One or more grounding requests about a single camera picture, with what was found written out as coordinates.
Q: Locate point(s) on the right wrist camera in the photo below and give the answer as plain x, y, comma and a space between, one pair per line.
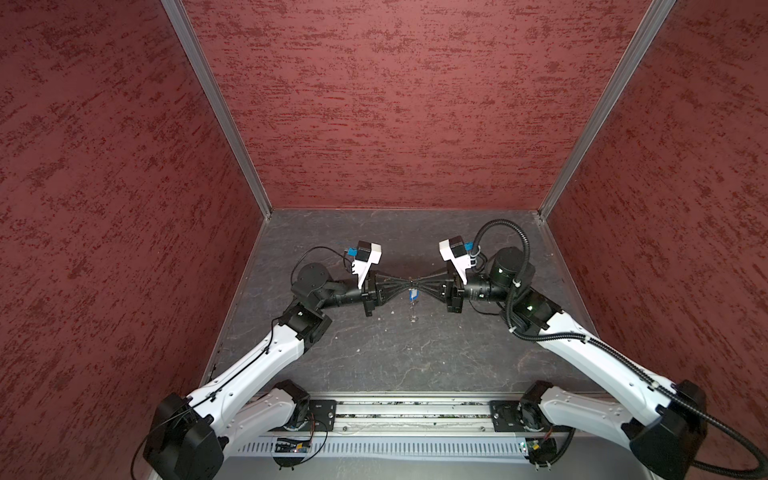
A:
453, 250

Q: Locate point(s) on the left circuit board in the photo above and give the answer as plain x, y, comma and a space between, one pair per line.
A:
292, 446

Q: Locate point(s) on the circuit board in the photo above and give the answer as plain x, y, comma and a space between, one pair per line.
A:
292, 446
540, 453

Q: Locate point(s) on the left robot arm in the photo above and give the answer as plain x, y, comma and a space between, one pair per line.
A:
191, 436

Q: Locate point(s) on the white slotted cable duct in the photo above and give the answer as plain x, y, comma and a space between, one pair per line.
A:
484, 449

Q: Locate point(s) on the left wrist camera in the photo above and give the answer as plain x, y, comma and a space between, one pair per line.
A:
364, 256

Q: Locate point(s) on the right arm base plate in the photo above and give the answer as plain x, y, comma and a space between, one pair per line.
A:
505, 416

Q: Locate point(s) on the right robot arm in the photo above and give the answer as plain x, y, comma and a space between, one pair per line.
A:
643, 414

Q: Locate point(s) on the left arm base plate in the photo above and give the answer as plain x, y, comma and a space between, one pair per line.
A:
322, 412

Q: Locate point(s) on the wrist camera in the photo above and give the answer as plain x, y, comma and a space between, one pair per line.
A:
453, 250
364, 256

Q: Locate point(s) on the small keys bunch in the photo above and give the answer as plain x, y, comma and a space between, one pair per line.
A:
413, 311

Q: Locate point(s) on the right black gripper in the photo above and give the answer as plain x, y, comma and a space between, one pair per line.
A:
455, 290

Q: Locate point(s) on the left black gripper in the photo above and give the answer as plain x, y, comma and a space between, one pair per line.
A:
380, 288

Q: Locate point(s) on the aluminium corner post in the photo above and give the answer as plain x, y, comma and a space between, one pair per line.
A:
640, 42
185, 33

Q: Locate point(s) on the right circuit board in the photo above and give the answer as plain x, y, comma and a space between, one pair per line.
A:
540, 453

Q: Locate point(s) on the right aluminium corner post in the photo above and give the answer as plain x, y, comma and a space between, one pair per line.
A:
640, 42

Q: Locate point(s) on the left aluminium corner post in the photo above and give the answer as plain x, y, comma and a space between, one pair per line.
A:
185, 33

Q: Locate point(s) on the aluminium mounting rail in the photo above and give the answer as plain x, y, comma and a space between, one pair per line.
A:
422, 415

